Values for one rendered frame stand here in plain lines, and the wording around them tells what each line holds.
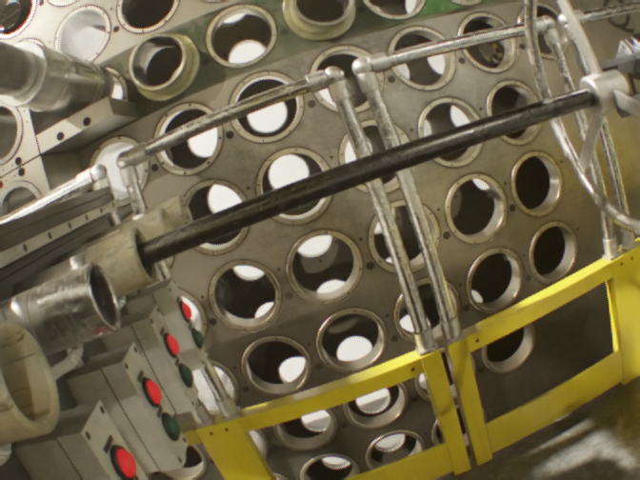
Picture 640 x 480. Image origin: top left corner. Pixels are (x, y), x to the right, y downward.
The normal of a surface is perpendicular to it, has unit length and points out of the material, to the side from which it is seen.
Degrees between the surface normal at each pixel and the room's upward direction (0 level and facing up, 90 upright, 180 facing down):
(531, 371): 90
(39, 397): 41
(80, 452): 90
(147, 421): 90
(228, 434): 90
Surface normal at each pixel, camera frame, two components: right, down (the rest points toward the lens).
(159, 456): 0.10, 0.15
